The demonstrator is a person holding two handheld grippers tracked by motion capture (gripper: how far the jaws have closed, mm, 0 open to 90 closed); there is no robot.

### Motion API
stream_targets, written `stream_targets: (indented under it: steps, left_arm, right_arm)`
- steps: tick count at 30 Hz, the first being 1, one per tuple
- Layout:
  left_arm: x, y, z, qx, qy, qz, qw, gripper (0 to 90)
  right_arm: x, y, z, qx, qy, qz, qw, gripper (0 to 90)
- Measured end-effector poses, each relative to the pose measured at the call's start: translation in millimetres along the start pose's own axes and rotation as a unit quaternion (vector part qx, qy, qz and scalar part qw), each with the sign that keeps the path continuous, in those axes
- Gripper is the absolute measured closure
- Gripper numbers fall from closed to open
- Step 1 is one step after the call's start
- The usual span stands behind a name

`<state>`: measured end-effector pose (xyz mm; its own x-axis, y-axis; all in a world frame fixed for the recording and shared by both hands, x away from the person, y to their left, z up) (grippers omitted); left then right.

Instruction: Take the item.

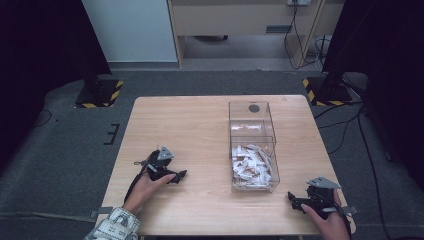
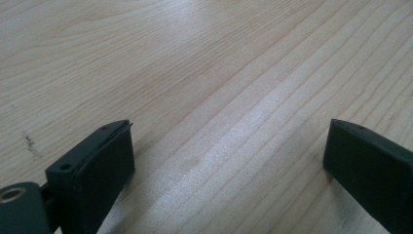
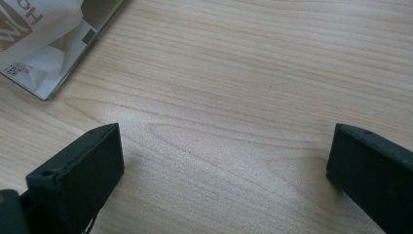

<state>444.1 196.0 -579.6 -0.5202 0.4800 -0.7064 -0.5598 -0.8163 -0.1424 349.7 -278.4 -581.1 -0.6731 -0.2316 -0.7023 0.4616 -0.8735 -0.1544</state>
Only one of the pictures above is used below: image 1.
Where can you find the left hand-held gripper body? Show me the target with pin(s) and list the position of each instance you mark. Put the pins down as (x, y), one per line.
(159, 166)

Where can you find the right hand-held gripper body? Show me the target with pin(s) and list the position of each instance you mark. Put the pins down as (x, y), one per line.
(319, 196)

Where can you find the person's left hand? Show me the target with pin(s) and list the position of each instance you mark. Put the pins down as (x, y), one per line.
(143, 191)

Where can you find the person's right hand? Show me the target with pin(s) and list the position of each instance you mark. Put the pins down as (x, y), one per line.
(331, 226)

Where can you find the pile of white paper packets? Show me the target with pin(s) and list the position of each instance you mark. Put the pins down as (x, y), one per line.
(250, 166)

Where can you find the clear plastic box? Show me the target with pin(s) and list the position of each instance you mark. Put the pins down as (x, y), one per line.
(252, 133)

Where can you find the black stand base striped edge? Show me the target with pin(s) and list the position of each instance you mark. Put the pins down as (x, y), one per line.
(100, 95)
(328, 93)

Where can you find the white cabinet panel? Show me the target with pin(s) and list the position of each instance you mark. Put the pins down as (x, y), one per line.
(130, 30)

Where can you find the black curtain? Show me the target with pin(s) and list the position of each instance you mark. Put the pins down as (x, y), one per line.
(40, 50)
(383, 66)

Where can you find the light wooden desk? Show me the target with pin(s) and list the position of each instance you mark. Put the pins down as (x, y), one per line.
(233, 18)

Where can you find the grey desk label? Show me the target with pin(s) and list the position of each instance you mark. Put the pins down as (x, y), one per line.
(278, 29)

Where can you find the white power strip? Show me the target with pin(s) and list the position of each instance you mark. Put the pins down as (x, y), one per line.
(298, 2)

